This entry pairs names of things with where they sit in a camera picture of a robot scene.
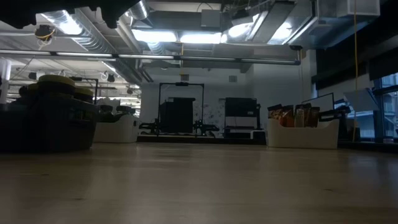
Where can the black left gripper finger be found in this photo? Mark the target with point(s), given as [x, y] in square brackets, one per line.
[115, 9]

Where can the yellow cup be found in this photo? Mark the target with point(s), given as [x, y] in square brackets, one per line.
[56, 81]

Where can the green lid spice jar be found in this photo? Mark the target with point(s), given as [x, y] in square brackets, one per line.
[105, 108]
[126, 109]

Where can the taco seasoning packet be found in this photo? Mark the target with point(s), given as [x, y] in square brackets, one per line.
[275, 112]
[314, 117]
[300, 117]
[287, 116]

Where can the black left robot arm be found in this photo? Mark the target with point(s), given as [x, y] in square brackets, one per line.
[31, 9]

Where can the long horizontal pipe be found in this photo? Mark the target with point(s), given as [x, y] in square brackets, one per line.
[146, 56]

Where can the ceiling light panel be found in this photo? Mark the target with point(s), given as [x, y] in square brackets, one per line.
[186, 36]

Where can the grey ceiling box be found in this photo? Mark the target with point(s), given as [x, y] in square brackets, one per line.
[211, 18]

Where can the white plastic bin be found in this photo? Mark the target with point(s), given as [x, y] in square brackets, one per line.
[301, 137]
[118, 132]

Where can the dark grey plastic bin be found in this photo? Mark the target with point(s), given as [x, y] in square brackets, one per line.
[46, 130]

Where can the black cabinet rack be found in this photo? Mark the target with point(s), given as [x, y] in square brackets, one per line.
[242, 107]

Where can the computer monitor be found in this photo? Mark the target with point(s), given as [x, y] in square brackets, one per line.
[323, 102]

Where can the grey angled panel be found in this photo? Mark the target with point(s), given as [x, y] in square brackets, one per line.
[360, 99]

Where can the silver ventilation duct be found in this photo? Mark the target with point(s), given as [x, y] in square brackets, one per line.
[93, 43]

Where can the small grey wall plate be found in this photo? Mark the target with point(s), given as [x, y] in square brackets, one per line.
[185, 77]
[232, 78]

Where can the black aluminium table frame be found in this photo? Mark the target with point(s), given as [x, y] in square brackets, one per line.
[186, 140]

